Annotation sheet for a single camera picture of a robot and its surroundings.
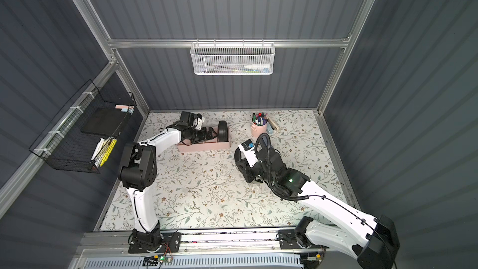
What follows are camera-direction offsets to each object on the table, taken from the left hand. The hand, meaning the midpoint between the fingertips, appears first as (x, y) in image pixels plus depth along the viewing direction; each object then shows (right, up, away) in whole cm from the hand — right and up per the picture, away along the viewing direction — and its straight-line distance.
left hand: (210, 135), depth 99 cm
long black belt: (+7, +2, -4) cm, 9 cm away
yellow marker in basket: (-33, -2, -28) cm, 43 cm away
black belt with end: (+18, -10, -35) cm, 41 cm away
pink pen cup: (+26, +5, 0) cm, 27 cm away
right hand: (+17, -9, -26) cm, 33 cm away
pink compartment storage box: (+1, -6, -3) cm, 7 cm away
